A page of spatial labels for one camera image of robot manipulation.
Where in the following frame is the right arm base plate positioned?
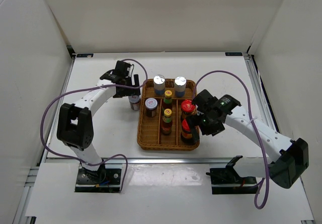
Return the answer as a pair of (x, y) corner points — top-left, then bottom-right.
(206, 168), (259, 195)

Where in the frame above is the sauce bottle yellow cap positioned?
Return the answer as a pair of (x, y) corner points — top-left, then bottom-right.
(161, 108), (173, 135)
(162, 90), (173, 113)

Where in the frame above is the red lid chili jar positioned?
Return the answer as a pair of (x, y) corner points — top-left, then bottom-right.
(181, 119), (194, 145)
(181, 100), (196, 121)

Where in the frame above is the woven wicker divided basket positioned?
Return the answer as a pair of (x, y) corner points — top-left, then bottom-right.
(137, 79), (200, 151)

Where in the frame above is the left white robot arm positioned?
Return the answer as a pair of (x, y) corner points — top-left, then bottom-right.
(57, 70), (140, 184)

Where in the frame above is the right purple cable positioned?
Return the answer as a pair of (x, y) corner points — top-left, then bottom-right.
(192, 70), (270, 209)

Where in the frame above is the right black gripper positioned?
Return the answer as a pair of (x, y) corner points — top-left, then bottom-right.
(186, 111), (225, 143)

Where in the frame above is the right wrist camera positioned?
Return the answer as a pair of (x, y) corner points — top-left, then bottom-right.
(192, 90), (218, 113)

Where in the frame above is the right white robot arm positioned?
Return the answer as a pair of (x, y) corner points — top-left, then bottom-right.
(186, 90), (309, 189)

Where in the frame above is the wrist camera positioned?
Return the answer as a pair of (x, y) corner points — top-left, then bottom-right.
(192, 90), (218, 113)
(113, 60), (132, 78)

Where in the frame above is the aluminium table rail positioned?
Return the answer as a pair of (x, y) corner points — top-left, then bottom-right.
(45, 157), (277, 165)

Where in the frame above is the silver lid spice jar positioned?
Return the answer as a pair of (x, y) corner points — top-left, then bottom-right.
(174, 77), (187, 97)
(153, 74), (166, 96)

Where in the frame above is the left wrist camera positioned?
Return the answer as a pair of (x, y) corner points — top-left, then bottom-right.
(113, 60), (132, 78)

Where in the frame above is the purple lid jar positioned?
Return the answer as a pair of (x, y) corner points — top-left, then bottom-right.
(145, 98), (158, 117)
(128, 96), (141, 111)

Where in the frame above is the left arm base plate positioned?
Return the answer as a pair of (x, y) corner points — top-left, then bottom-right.
(74, 166), (122, 193)

